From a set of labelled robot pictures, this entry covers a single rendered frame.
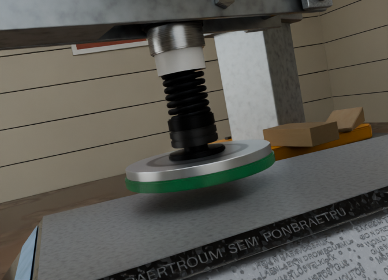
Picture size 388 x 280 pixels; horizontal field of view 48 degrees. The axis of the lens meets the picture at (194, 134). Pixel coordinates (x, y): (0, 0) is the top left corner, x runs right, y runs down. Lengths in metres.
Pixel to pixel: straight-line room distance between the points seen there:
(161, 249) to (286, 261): 0.12
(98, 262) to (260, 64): 1.04
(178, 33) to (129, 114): 6.15
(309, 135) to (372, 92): 6.54
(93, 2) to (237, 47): 0.93
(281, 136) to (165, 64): 0.70
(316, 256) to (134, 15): 0.34
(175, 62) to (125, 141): 6.14
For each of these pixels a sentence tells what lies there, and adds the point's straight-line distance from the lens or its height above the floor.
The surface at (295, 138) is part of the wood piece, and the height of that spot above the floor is 0.80.
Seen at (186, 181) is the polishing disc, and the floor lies 0.86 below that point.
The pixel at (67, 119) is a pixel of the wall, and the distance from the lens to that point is 6.59.
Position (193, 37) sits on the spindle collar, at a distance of 0.60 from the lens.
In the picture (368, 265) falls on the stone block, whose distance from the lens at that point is 0.48.
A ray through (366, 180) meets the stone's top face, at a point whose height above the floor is 0.82.
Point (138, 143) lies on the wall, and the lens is 6.77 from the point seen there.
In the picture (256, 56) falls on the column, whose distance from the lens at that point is 1.39.
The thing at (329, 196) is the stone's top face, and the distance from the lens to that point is 0.52.
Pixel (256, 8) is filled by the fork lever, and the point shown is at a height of 1.07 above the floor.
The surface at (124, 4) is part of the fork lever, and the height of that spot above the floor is 1.09.
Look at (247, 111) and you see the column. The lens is 1.42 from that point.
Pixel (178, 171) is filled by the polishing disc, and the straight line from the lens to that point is 0.53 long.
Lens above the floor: 0.96
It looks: 5 degrees down
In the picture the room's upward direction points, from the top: 11 degrees counter-clockwise
